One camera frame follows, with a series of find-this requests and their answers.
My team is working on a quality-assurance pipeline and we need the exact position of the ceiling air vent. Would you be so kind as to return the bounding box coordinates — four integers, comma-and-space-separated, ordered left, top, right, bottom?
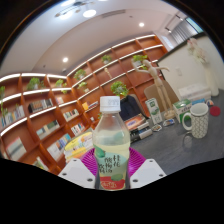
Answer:
101, 9, 127, 18

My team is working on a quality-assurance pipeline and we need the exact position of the grey window curtain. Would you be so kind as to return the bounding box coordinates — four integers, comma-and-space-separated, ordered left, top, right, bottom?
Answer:
169, 19, 194, 46

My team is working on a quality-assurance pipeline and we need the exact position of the dark stack of books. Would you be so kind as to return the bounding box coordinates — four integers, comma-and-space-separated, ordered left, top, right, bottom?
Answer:
124, 113, 154, 144

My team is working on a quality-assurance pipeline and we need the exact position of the green white box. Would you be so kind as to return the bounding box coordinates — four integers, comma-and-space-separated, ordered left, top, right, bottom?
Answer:
172, 98, 193, 124

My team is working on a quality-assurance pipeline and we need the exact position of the colourful stack of books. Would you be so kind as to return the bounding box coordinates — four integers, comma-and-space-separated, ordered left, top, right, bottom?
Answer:
63, 130, 95, 163

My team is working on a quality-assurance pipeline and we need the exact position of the black ceiling track light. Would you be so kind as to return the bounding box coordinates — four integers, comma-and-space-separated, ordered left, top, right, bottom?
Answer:
164, 13, 184, 33

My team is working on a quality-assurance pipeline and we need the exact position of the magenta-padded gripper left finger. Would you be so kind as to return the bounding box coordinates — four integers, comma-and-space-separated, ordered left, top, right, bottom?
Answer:
57, 147, 101, 190

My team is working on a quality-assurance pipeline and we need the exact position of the clear bottle of yellow drink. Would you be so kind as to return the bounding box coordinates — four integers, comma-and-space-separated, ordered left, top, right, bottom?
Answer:
92, 95, 131, 191

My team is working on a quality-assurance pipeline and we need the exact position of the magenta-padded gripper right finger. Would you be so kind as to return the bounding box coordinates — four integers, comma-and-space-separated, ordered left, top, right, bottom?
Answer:
127, 147, 167, 190

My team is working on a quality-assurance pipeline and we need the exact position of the wooden wall shelf unit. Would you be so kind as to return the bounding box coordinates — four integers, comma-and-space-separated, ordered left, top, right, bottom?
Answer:
0, 33, 169, 174

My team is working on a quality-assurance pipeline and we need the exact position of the dark office chair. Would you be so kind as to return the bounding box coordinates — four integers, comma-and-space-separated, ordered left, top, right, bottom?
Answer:
119, 94, 150, 122

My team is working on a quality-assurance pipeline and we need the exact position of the branched ceiling lamp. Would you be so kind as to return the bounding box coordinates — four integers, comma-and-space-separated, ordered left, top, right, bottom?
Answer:
54, 0, 98, 18

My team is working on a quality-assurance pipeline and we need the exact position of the white patterned mug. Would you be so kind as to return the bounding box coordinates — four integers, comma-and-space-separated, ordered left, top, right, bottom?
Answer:
181, 102, 210, 139

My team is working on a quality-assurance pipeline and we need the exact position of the tall green white carton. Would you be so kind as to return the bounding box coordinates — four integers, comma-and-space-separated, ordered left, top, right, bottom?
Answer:
144, 97, 163, 125

